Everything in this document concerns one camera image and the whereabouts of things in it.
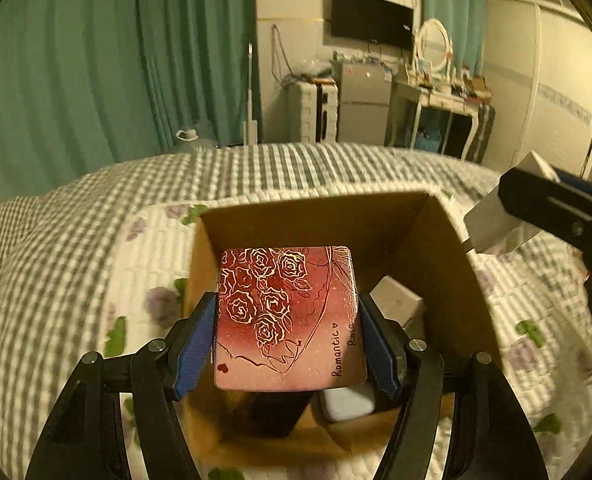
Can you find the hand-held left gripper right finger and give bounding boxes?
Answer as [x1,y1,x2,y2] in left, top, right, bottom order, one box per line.
[358,291,549,480]

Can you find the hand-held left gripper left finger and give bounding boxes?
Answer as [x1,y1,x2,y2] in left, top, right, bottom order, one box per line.
[26,291,217,480]

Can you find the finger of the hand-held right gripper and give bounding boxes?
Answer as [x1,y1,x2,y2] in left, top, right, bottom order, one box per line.
[551,167,592,207]
[497,166,592,256]

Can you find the white box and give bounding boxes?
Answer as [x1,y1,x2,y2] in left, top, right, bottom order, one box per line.
[371,275,425,333]

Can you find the white power bank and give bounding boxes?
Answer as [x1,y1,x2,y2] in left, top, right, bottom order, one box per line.
[463,152,559,256]

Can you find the pale box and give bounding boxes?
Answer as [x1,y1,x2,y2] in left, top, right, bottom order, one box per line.
[318,385,377,423]

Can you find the red rose print tin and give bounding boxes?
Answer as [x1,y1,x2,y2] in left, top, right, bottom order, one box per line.
[213,245,367,392]

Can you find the cardboard box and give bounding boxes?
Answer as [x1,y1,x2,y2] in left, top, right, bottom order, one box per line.
[182,191,506,476]

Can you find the dark suitcase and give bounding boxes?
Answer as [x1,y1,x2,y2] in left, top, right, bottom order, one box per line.
[468,105,497,161]

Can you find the white vanity table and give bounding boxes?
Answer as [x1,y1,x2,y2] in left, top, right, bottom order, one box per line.
[383,77,494,163]

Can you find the grey checked blanket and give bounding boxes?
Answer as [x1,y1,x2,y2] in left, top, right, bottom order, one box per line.
[0,142,507,471]

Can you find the oval vanity mirror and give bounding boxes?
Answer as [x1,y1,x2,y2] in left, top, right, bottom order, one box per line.
[414,19,454,73]

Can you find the clear plastic water jug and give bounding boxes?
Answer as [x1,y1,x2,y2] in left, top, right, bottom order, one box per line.
[175,127,219,153]

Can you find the silver fridge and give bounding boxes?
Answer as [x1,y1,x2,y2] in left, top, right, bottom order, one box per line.
[338,60,393,143]

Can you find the narrow teal curtain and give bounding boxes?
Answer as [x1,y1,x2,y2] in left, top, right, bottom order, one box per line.
[421,0,487,68]

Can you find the white upright pole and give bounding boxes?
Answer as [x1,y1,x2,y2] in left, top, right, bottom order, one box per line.
[243,42,261,148]

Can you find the white ribbed suitcase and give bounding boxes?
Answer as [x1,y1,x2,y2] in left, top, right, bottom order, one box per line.
[286,80,340,143]

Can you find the clear plastic bag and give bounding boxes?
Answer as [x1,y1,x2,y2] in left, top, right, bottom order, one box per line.
[296,57,334,81]

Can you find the teal corner curtain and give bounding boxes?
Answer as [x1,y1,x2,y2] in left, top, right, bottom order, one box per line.
[136,0,257,153]

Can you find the wide teal curtain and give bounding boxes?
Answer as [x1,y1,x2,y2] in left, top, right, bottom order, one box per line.
[0,0,177,201]

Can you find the black wall television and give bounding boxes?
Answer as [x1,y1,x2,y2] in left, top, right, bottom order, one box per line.
[331,0,415,51]

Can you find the hanging wall cables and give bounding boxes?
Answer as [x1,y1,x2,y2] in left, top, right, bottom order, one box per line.
[271,24,297,83]

